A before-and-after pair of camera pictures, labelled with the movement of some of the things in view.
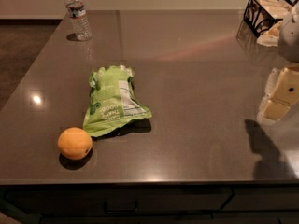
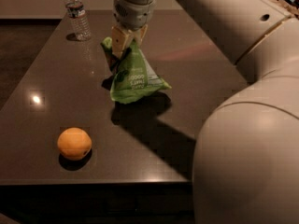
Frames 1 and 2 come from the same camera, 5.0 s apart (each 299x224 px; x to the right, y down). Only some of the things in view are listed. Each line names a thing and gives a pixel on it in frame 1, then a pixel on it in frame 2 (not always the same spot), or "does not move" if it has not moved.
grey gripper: [290, 37] -> [135, 13]
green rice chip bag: [112, 102] -> [134, 77]
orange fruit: [75, 143] does not move
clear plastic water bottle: [77, 12] does not move
